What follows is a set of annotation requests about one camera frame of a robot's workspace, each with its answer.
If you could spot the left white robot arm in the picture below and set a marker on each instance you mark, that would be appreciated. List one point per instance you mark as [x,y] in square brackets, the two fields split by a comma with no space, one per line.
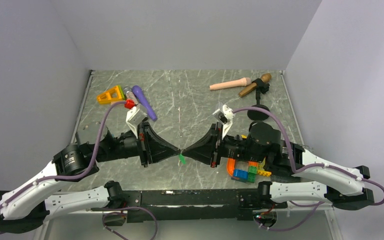
[39,200]

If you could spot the yellow toy brick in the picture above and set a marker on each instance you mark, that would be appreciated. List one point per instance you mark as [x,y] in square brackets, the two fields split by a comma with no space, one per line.
[261,169]

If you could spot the orange curved track piece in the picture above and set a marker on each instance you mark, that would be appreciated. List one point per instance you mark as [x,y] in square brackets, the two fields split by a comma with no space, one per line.
[230,167]

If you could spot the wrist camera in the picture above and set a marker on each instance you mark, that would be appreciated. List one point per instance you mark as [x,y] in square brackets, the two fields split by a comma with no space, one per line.
[136,115]
[225,116]

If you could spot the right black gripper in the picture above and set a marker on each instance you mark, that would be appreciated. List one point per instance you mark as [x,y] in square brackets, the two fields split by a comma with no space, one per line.
[203,150]

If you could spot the gold microphone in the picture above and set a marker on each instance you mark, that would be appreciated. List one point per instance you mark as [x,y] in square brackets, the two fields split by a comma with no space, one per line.
[261,84]

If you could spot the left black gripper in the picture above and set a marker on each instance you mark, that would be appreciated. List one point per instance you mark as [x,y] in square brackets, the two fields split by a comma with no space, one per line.
[153,146]

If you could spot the purple tube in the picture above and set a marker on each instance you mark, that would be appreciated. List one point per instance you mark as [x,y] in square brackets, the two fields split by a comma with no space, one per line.
[139,94]

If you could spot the glitter tube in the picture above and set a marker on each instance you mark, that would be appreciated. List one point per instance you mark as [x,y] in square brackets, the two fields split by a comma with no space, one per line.
[128,92]

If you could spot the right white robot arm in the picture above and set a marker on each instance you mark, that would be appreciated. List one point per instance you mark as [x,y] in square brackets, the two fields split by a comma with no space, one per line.
[308,177]

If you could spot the blue toy brick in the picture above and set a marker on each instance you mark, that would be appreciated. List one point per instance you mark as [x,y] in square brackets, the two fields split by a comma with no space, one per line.
[240,175]

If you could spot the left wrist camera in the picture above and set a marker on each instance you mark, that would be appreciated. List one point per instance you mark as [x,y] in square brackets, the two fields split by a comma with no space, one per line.
[136,115]

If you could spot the orange triangle toy block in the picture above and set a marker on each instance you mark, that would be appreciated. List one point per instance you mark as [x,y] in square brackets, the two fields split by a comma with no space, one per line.
[114,94]

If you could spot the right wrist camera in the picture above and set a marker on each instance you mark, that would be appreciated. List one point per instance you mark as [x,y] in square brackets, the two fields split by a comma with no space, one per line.
[225,116]

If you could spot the green toy brick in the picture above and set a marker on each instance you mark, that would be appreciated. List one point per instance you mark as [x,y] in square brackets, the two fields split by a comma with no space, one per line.
[251,173]

